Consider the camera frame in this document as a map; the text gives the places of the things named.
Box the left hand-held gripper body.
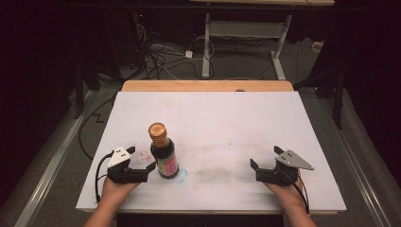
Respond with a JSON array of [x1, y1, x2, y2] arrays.
[[106, 146, 149, 185]]

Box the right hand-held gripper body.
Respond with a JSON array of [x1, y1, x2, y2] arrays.
[[254, 149, 315, 187]]

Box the brown bottle with gold cap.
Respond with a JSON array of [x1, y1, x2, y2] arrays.
[[148, 122, 180, 180]]

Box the person's left hand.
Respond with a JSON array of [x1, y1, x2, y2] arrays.
[[100, 175, 142, 203]]

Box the person's right hand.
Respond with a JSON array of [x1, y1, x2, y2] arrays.
[[263, 171, 305, 204]]

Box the white board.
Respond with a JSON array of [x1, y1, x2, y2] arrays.
[[75, 90, 348, 213]]

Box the black stand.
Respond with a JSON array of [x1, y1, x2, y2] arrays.
[[292, 62, 346, 131], [73, 60, 102, 120]]

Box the wooden table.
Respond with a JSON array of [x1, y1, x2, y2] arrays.
[[82, 79, 339, 217]]

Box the left hand-held gripper black cable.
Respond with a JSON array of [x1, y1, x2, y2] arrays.
[[94, 150, 115, 203]]

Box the hand-held gripper black cable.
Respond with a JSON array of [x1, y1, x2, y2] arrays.
[[94, 150, 115, 203], [279, 169, 311, 216]]

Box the right hand-held gripper black cable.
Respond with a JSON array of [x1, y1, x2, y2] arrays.
[[279, 169, 311, 216]]

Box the black floor cable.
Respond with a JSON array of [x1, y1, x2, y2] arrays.
[[78, 91, 119, 161]]

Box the metal floor rail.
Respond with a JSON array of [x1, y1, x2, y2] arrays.
[[13, 90, 97, 227], [316, 97, 392, 227]]

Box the tangle of floor cables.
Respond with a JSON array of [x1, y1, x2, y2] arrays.
[[129, 12, 216, 81]]

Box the white desk frame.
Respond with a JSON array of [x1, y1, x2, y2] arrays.
[[188, 0, 336, 81]]

